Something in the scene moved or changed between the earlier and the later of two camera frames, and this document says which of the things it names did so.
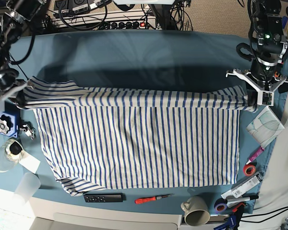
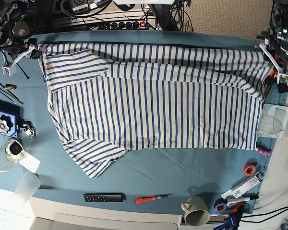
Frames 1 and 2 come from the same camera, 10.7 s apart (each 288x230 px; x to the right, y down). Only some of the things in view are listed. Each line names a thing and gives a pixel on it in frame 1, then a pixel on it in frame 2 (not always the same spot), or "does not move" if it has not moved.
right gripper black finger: [20, 99] to [36, 54]
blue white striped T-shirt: [100, 139] to [107, 98]
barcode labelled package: [240, 187] does not move
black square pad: [284, 87] does not move
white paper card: [30, 162] does not move
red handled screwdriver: [142, 200] does not move
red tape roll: [249, 170] does not move
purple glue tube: [258, 152] to [266, 153]
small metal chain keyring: [29, 129] does not move
